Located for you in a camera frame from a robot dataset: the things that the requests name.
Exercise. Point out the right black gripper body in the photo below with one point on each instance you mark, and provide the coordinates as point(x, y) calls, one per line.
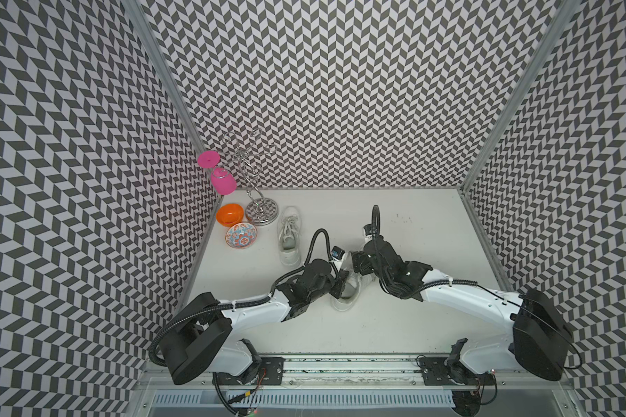
point(385, 278)

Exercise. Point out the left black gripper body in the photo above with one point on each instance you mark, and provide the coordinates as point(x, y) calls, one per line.
point(333, 287)

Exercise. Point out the white sneaker one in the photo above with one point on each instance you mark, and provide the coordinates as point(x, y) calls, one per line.
point(289, 237)
point(353, 288)

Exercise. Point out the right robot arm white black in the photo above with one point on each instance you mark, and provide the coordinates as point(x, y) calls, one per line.
point(534, 338)

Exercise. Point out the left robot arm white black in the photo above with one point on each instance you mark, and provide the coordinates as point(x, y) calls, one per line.
point(206, 335)

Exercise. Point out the patterned floral bowl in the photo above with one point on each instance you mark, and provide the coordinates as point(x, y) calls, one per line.
point(241, 235)

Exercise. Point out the orange bowl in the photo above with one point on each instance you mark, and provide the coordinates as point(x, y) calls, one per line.
point(230, 214)

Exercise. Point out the pink wine glass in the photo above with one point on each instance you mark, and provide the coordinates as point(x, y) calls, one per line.
point(220, 178)

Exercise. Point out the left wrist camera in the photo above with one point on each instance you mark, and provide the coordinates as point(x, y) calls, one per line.
point(338, 256)

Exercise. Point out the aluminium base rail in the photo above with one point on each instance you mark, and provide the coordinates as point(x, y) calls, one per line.
point(385, 371)

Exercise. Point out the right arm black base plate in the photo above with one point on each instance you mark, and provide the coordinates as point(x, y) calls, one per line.
point(439, 371)

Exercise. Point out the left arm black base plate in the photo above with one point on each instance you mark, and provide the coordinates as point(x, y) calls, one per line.
point(268, 371)

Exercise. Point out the silver wire glass rack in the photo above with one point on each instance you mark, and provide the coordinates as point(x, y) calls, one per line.
point(261, 210)

